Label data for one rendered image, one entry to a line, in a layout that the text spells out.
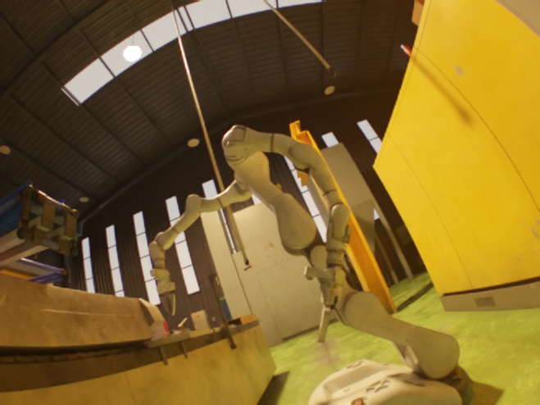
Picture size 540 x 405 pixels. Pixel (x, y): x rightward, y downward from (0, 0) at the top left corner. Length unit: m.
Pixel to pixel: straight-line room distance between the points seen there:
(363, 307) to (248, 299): 5.84
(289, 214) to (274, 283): 5.59
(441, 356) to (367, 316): 0.37
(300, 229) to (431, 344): 0.72
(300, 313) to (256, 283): 1.35
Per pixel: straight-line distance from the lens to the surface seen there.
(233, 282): 6.80
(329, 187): 0.95
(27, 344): 0.80
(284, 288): 6.58
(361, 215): 8.53
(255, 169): 1.22
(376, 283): 4.39
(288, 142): 1.04
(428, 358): 1.15
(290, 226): 1.05
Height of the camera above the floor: 0.76
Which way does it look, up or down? 23 degrees up
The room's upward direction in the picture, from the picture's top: 22 degrees counter-clockwise
